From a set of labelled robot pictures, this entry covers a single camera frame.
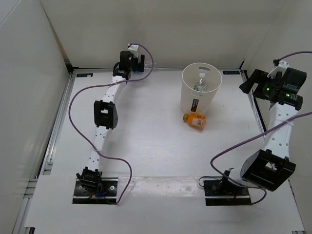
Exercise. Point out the small green label water bottle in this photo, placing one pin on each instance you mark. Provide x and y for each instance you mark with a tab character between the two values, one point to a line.
201	85

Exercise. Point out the white plastic bin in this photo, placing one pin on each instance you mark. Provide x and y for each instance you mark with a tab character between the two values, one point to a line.
194	101

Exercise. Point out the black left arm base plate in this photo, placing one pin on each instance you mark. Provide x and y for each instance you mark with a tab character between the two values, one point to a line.
105	194

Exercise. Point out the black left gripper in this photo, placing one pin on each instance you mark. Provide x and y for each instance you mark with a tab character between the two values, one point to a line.
138	67

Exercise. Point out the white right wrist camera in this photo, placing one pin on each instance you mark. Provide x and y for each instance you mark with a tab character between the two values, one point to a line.
280	66

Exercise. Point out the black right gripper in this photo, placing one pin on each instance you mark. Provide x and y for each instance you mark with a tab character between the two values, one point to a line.
258	77

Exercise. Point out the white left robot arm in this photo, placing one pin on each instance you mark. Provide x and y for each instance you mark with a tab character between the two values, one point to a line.
105	115

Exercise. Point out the orange juice bottle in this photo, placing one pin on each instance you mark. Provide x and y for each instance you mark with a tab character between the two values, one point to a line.
195	120

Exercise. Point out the blue label plastic bottle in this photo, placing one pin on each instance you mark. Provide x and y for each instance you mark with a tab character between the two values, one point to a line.
149	65

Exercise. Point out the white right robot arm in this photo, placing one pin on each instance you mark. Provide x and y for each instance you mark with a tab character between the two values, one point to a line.
270	166

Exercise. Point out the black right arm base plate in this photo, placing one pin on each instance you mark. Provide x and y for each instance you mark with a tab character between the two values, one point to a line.
225	194

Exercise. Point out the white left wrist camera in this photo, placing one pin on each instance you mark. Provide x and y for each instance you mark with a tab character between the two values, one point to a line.
133	48

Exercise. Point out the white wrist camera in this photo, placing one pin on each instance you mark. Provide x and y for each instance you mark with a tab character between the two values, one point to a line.
133	48
280	66

